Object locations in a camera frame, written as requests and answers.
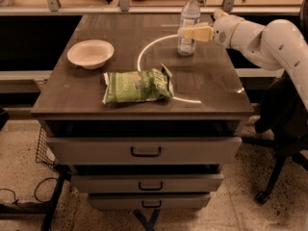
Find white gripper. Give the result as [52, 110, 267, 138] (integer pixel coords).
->
[178, 10, 244, 48]

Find clear plastic water bottle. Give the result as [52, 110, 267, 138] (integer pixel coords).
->
[177, 0, 201, 56]

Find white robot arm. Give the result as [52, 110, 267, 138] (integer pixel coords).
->
[178, 10, 308, 110]

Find white paper bowl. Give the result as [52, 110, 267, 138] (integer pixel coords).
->
[67, 39, 115, 69]

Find green chip bag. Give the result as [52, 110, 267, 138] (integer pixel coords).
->
[102, 65, 174, 104]

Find grey drawer cabinet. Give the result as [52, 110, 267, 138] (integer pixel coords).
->
[32, 14, 252, 209]

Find black office chair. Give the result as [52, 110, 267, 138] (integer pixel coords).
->
[243, 71, 308, 204]

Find top grey drawer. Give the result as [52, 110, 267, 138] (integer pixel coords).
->
[47, 137, 242, 165]

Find grey drawer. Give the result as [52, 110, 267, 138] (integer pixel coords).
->
[88, 193, 211, 210]
[71, 173, 224, 193]
[47, 137, 242, 165]

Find middle grey drawer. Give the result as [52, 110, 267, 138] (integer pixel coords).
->
[71, 173, 224, 193]

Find bottom grey drawer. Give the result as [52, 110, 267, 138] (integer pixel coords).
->
[88, 193, 211, 210]

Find black metal stand leg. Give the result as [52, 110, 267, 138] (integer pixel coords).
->
[0, 168, 69, 231]

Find wire mesh basket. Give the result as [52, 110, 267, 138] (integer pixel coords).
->
[36, 128, 55, 167]

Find black floor cable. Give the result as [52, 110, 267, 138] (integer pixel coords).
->
[0, 176, 60, 206]

